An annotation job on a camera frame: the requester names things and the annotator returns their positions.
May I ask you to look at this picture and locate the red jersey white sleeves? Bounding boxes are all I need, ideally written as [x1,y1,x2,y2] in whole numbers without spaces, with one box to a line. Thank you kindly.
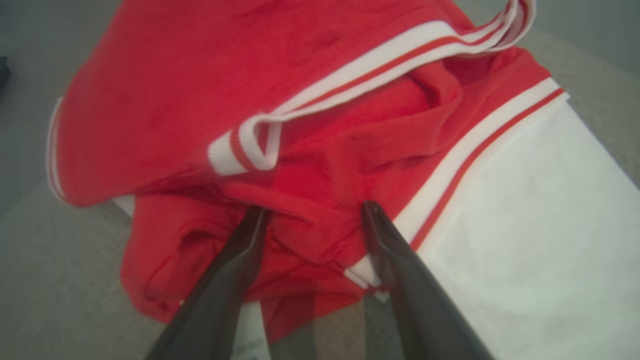
[46,0,640,360]

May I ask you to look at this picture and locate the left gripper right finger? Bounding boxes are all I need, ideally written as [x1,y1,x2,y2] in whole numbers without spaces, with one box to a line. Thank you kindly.
[361,200,496,360]

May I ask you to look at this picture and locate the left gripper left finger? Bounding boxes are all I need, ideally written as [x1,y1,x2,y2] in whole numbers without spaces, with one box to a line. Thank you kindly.
[145,206,271,360]

